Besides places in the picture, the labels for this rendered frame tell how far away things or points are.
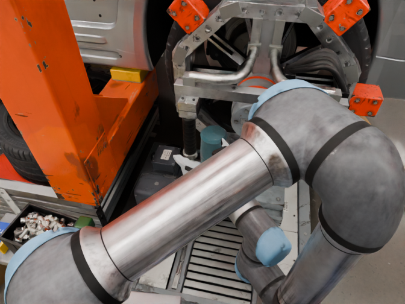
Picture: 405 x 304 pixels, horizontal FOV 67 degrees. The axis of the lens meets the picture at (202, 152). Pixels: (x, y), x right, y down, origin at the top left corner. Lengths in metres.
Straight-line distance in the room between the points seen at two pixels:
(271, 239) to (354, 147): 0.31
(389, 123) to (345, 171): 2.14
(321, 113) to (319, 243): 0.20
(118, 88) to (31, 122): 0.51
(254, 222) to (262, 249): 0.06
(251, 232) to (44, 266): 0.40
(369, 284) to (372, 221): 1.26
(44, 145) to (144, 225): 0.61
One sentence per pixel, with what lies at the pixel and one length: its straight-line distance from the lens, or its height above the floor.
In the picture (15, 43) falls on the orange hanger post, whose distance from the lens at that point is 0.78.
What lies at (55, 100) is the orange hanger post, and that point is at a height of 0.97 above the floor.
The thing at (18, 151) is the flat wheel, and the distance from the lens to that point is 1.49.
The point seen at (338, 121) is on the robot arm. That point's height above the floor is 1.16.
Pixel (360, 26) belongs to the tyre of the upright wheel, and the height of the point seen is 1.05.
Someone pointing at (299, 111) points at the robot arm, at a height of 1.15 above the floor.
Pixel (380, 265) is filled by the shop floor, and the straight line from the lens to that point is 1.76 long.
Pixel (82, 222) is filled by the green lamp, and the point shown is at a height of 0.66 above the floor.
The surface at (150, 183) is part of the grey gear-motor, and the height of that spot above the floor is 0.40.
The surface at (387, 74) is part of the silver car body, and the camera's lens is 1.26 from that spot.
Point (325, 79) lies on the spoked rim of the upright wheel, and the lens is 1.09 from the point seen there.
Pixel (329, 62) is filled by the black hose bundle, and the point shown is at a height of 1.04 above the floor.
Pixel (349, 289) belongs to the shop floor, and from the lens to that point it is 1.64.
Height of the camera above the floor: 1.41
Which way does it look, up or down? 46 degrees down
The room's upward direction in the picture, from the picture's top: straight up
